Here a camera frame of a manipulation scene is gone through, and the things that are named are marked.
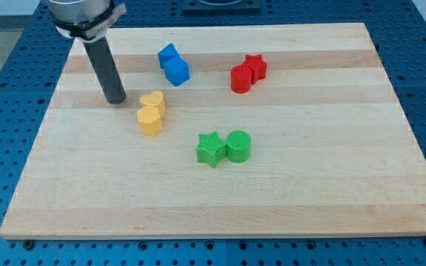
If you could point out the red cylinder block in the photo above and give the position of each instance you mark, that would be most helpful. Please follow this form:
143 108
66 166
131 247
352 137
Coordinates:
240 79

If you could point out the green star block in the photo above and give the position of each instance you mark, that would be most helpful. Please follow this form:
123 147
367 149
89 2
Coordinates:
211 149

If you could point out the yellow heart block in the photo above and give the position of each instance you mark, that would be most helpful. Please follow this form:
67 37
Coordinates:
155 99

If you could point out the blue cube front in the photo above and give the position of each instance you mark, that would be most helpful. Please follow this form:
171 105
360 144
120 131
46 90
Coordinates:
176 71

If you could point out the yellow hexagon block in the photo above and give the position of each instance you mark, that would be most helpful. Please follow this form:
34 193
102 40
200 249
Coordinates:
149 120

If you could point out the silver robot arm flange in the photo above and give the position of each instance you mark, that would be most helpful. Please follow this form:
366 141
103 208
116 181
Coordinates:
87 20

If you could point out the red star block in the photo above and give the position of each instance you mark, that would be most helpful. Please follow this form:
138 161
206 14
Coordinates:
257 65

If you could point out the blue block rear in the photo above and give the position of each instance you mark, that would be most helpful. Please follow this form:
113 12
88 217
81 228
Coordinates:
167 53

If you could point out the light wooden board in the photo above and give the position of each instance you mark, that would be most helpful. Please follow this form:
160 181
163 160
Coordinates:
332 153

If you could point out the green cylinder block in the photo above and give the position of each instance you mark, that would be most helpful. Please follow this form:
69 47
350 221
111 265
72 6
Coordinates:
238 146

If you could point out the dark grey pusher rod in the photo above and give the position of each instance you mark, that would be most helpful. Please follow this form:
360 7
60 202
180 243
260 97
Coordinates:
103 63

